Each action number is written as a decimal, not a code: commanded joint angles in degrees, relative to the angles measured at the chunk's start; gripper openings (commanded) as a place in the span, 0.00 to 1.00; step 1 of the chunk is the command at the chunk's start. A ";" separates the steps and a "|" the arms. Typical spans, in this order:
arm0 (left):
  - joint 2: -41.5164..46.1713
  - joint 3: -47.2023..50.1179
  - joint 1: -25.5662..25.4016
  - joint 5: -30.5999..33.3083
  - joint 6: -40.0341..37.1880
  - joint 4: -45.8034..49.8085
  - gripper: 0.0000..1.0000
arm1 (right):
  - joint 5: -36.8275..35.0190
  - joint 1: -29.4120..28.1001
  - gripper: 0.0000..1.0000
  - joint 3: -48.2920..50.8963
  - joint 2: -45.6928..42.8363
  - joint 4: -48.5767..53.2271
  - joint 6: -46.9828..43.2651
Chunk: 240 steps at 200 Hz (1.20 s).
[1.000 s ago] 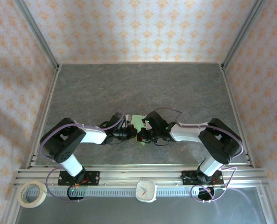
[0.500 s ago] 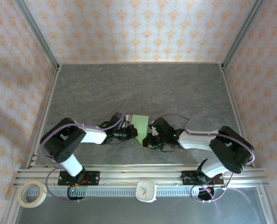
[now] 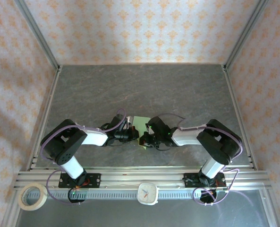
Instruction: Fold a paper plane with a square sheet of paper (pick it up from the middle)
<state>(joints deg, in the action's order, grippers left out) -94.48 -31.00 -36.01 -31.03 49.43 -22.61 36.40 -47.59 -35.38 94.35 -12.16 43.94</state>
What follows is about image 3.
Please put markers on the aluminium frame post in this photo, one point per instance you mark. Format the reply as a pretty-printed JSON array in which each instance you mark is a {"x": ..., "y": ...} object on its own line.
[
  {"x": 11, "y": 212},
  {"x": 269, "y": 210},
  {"x": 39, "y": 35},
  {"x": 244, "y": 35}
]

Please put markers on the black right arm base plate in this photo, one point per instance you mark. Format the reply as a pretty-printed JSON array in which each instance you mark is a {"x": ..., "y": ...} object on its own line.
[{"x": 189, "y": 180}]

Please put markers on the white square clock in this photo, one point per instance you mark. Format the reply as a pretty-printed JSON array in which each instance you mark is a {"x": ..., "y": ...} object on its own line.
[{"x": 148, "y": 194}]

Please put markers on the light green paper sheet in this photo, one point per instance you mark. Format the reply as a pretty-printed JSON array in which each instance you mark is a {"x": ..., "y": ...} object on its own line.
[{"x": 139, "y": 123}]

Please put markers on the cream masking tape roll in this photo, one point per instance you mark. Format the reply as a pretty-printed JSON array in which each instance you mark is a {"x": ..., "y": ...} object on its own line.
[{"x": 32, "y": 207}]

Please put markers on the aluminium mounting rail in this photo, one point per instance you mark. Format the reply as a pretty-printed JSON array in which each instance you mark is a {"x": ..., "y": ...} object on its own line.
[{"x": 130, "y": 176}]

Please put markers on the aluminium side rail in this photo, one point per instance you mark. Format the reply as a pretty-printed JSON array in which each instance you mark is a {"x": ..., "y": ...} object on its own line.
[
  {"x": 237, "y": 116},
  {"x": 46, "y": 116}
]

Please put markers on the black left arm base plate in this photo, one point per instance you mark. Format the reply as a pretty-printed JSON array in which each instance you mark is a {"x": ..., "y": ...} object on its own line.
[{"x": 95, "y": 180}]

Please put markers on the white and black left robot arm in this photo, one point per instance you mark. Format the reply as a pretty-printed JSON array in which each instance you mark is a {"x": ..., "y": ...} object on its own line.
[{"x": 95, "y": 138}]

